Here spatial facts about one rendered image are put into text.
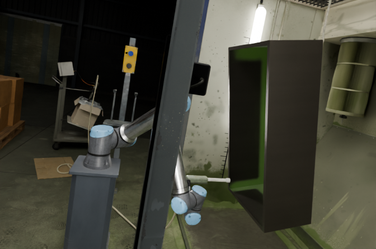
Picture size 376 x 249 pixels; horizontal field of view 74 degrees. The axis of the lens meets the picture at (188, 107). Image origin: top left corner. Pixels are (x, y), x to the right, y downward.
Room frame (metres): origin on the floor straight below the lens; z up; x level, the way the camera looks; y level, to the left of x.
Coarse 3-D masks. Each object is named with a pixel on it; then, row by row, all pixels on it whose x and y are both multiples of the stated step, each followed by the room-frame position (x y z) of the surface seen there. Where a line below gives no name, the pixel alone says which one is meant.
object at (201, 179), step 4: (188, 176) 1.70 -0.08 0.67; (192, 176) 1.71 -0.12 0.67; (196, 176) 1.72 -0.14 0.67; (200, 176) 1.73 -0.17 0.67; (204, 176) 1.73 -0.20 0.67; (192, 180) 1.68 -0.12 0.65; (196, 180) 1.69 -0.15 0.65; (200, 180) 1.70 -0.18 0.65; (204, 180) 1.71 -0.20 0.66; (208, 180) 1.73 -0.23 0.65; (212, 180) 1.73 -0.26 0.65; (216, 180) 1.74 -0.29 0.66; (220, 180) 1.75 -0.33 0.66; (224, 180) 1.76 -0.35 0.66; (228, 180) 1.76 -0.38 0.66
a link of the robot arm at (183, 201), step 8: (176, 168) 1.30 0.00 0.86; (184, 168) 1.33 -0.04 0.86; (176, 176) 1.28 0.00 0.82; (184, 176) 1.30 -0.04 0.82; (176, 184) 1.27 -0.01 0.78; (184, 184) 1.28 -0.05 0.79; (176, 192) 1.27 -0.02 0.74; (184, 192) 1.26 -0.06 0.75; (176, 200) 1.24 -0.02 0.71; (184, 200) 1.25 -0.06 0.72; (192, 200) 1.29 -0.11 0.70; (176, 208) 1.24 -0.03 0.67; (184, 208) 1.22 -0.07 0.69
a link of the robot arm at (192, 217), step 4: (188, 212) 1.37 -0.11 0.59; (192, 212) 1.36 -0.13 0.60; (196, 212) 1.36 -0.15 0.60; (184, 216) 1.39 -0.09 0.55; (188, 216) 1.34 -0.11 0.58; (192, 216) 1.34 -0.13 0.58; (196, 216) 1.35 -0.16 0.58; (200, 216) 1.37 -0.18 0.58; (188, 220) 1.35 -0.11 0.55; (192, 220) 1.35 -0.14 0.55; (196, 220) 1.36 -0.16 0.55; (192, 224) 1.36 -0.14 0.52
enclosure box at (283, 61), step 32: (256, 64) 2.09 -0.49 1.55; (288, 64) 1.48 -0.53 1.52; (320, 64) 1.53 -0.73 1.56; (256, 96) 2.10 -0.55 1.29; (288, 96) 1.49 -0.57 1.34; (256, 128) 2.12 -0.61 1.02; (288, 128) 1.50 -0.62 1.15; (256, 160) 2.14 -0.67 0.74; (288, 160) 1.52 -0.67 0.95; (256, 192) 2.01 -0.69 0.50; (288, 192) 1.53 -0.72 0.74; (288, 224) 1.55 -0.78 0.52
